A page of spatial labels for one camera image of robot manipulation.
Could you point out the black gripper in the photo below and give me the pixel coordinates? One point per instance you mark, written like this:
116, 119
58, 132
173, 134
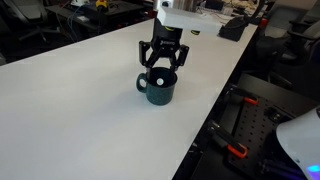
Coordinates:
165, 43

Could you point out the marker with white cap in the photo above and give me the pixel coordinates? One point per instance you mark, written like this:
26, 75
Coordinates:
160, 81

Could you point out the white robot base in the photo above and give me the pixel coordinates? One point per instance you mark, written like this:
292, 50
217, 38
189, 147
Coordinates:
300, 139

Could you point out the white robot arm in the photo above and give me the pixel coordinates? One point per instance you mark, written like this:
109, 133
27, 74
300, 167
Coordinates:
182, 19

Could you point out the dark green speckled mug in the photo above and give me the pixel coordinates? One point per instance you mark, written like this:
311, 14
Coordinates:
157, 94

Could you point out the black device on table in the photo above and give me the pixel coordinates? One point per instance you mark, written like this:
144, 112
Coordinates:
233, 29

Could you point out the yellow black tool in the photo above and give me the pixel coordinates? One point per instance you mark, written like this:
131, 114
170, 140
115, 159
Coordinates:
101, 4

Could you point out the dark background desk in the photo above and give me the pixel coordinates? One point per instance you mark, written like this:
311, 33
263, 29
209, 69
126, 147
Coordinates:
117, 13

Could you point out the upper black orange clamp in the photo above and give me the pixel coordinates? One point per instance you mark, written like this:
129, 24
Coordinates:
245, 95

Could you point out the black orange clamp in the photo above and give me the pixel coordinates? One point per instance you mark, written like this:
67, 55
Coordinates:
233, 146
245, 95

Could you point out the lower black orange clamp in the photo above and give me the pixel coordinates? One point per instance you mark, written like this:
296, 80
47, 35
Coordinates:
233, 146

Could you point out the grey office chair right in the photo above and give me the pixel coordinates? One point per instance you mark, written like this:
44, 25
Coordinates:
286, 30

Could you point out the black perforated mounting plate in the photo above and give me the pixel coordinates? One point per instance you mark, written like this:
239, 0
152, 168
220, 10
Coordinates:
255, 128

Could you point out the office chair top left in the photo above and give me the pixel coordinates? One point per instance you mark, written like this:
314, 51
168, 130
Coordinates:
31, 13

